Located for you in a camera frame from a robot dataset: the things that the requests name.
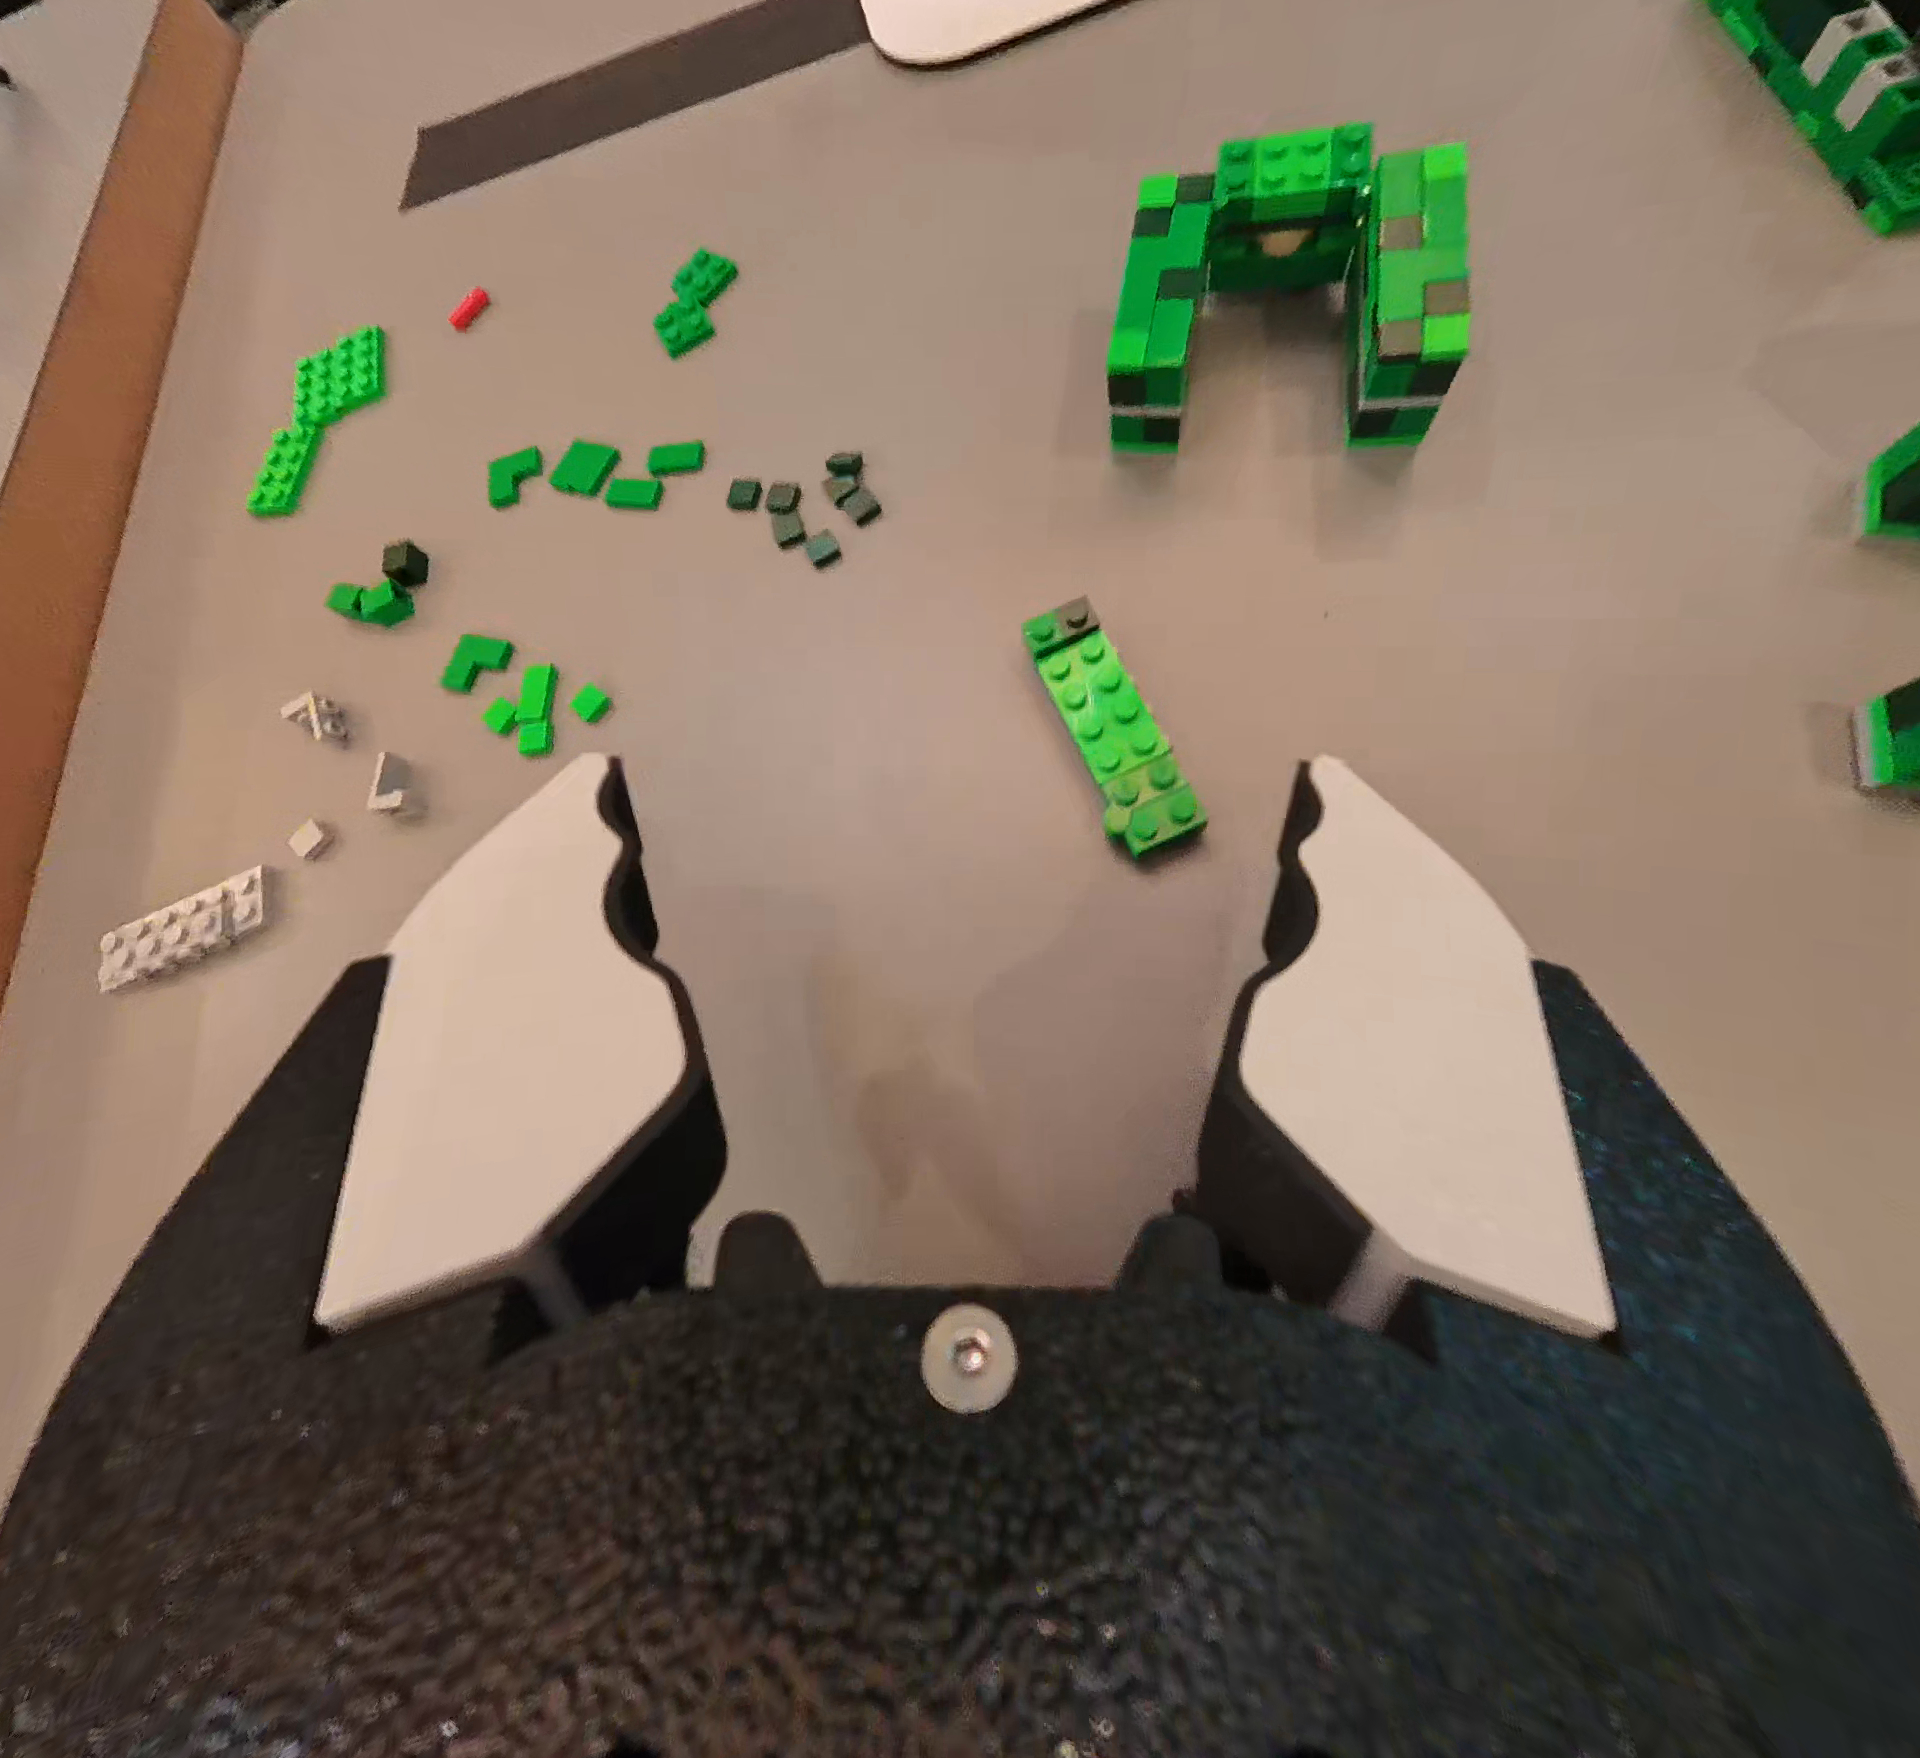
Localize joined green square plates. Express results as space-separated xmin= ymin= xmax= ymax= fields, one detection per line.
xmin=652 ymin=245 xmax=740 ymax=362

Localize green brick limb yellow eye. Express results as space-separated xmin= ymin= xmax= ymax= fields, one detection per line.
xmin=1859 ymin=426 xmax=1920 ymax=543

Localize wood-edged side table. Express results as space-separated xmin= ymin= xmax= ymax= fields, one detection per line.
xmin=0 ymin=0 xmax=244 ymax=957

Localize green brick limb grey underside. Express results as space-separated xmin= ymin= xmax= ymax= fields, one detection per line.
xmin=1847 ymin=675 xmax=1920 ymax=795

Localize long green brick strip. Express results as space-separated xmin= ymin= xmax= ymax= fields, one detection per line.
xmin=1023 ymin=599 xmax=1210 ymax=865

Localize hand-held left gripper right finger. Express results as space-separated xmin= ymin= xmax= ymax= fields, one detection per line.
xmin=1194 ymin=754 xmax=1622 ymax=1341

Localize green brick block grey parts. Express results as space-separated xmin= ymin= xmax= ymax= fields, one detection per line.
xmin=1693 ymin=0 xmax=1920 ymax=237

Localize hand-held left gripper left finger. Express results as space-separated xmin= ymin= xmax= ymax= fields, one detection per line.
xmin=309 ymin=750 xmax=729 ymax=1337

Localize green brick arch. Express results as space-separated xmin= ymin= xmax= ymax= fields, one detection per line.
xmin=1108 ymin=121 xmax=1475 ymax=455

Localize cluster of dark green tiles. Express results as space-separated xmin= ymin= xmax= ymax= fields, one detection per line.
xmin=726 ymin=450 xmax=883 ymax=573

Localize grey studded plate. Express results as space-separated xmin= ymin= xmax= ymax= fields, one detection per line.
xmin=96 ymin=865 xmax=282 ymax=996

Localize stepped bright green studded plate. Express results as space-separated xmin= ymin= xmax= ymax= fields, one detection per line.
xmin=246 ymin=325 xmax=390 ymax=518

